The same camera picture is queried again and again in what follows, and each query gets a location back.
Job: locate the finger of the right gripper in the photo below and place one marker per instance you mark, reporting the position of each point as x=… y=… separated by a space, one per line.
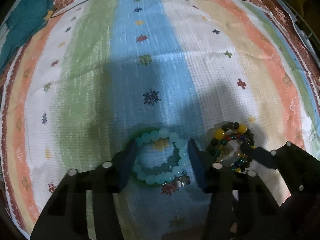
x=260 y=155

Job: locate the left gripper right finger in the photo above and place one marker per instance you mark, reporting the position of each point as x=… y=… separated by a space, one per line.
x=241 y=205

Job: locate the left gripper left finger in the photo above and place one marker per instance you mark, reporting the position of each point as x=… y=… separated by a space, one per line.
x=64 y=215

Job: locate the teal cloth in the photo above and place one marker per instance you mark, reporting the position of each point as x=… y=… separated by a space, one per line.
x=25 y=20

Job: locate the metal wire rack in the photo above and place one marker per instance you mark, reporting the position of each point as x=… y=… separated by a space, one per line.
x=307 y=21

